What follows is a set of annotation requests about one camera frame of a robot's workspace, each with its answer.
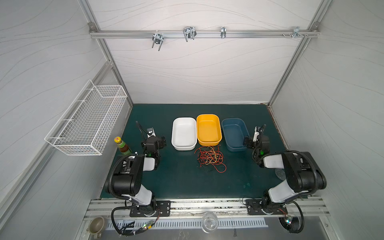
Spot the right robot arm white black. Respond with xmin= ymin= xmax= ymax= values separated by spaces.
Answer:
xmin=243 ymin=125 xmax=327 ymax=215

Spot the white vent grille strip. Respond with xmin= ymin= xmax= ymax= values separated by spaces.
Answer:
xmin=106 ymin=218 xmax=269 ymax=231

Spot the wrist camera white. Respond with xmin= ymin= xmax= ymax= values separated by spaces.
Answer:
xmin=147 ymin=128 xmax=156 ymax=138
xmin=253 ymin=127 xmax=260 ymax=142

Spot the clear glass cup front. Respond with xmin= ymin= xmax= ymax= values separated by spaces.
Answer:
xmin=201 ymin=212 xmax=219 ymax=234

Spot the cable pile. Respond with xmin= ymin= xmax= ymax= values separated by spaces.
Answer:
xmin=194 ymin=145 xmax=228 ymax=174

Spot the metal u-bolt clamp middle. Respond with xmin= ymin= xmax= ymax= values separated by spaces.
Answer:
xmin=183 ymin=26 xmax=197 ymax=42

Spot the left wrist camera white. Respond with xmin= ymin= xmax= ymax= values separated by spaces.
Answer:
xmin=147 ymin=128 xmax=156 ymax=138

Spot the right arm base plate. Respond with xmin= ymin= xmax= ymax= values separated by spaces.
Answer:
xmin=244 ymin=199 xmax=288 ymax=216

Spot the blue plastic bin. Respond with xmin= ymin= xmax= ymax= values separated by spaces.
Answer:
xmin=222 ymin=118 xmax=250 ymax=152

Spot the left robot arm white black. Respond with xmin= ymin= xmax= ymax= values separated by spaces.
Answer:
xmin=107 ymin=122 xmax=167 ymax=211

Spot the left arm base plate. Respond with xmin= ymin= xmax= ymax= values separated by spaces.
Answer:
xmin=130 ymin=201 xmax=171 ymax=218

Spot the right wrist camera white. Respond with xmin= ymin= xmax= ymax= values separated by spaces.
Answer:
xmin=253 ymin=127 xmax=260 ymax=142

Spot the white wire basket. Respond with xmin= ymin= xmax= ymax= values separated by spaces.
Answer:
xmin=45 ymin=80 xmax=127 ymax=156

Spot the metal u-bolt clamp left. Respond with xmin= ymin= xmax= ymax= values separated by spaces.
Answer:
xmin=152 ymin=33 xmax=164 ymax=51

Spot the metal bracket right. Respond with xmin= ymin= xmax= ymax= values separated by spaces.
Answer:
xmin=282 ymin=27 xmax=309 ymax=39

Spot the aluminium crossbar rail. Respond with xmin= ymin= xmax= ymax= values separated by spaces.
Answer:
xmin=90 ymin=29 xmax=321 ymax=39

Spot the metal u-bolt clamp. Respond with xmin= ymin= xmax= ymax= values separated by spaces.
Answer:
xmin=183 ymin=26 xmax=197 ymax=42
xmin=152 ymin=33 xmax=164 ymax=51

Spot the metal clamp small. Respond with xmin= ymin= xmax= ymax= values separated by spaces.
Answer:
xmin=221 ymin=27 xmax=227 ymax=39

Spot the green lidded glass jar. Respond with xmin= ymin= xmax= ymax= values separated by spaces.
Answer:
xmin=275 ymin=169 xmax=286 ymax=181

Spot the sauce bottle yellow cap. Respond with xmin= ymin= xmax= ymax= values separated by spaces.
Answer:
xmin=114 ymin=137 xmax=132 ymax=156

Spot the yellow plastic bin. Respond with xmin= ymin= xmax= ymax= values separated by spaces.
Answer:
xmin=197 ymin=114 xmax=222 ymax=147

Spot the white plastic bin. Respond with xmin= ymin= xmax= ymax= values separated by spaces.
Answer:
xmin=171 ymin=117 xmax=198 ymax=151

